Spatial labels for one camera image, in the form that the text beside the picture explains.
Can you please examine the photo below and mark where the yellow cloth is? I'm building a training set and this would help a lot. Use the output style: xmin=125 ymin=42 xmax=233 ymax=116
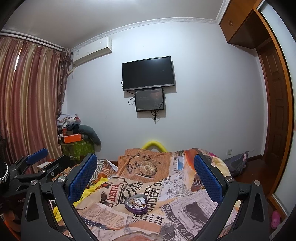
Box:
xmin=52 ymin=177 xmax=110 ymax=223

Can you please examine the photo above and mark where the green patterned cloth pile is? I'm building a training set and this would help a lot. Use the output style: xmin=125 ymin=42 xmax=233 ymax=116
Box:
xmin=61 ymin=140 xmax=95 ymax=161

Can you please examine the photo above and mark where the dark bag on floor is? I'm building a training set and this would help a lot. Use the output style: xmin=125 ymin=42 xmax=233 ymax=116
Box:
xmin=224 ymin=151 xmax=249 ymax=177

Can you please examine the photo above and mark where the orange box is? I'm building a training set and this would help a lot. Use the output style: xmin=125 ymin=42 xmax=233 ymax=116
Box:
xmin=61 ymin=133 xmax=82 ymax=144

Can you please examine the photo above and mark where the newspaper print bed blanket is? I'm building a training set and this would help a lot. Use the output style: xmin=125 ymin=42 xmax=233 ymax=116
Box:
xmin=75 ymin=148 xmax=230 ymax=240

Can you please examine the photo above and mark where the pink slipper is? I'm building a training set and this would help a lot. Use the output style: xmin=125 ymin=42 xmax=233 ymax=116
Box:
xmin=270 ymin=210 xmax=281 ymax=230

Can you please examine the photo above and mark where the yellow object behind bed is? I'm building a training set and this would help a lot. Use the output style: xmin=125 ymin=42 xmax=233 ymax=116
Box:
xmin=142 ymin=140 xmax=167 ymax=153

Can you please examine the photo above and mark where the striped red beige curtain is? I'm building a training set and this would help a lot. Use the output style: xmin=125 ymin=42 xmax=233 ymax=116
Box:
xmin=1 ymin=36 xmax=72 ymax=165

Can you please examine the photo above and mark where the brown wooden door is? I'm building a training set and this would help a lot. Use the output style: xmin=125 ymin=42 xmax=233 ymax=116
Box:
xmin=257 ymin=39 xmax=293 ymax=197

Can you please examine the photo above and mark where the white air conditioner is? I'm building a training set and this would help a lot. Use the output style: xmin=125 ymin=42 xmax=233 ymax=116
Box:
xmin=73 ymin=37 xmax=112 ymax=66

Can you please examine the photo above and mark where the wooden overhead cabinet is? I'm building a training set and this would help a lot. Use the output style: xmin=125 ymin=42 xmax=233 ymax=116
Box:
xmin=220 ymin=0 xmax=269 ymax=49

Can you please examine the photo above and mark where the small dark wall screen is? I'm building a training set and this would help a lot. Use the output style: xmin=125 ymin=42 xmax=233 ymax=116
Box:
xmin=135 ymin=88 xmax=165 ymax=112

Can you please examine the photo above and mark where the black wall television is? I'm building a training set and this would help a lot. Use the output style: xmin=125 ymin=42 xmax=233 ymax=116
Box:
xmin=122 ymin=56 xmax=175 ymax=91

